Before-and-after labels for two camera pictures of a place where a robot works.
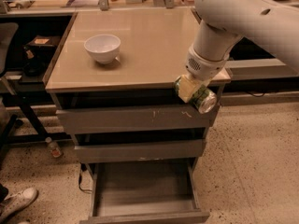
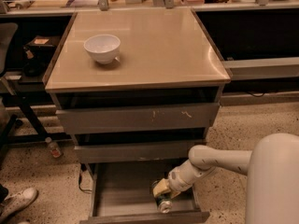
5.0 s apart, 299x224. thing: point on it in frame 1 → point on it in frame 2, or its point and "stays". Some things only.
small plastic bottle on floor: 53,147 stays
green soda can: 204,99 → 164,201
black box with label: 42,44 stays
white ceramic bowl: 105,49 stays
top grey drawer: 134,118 stays
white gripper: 206,67 → 177,180
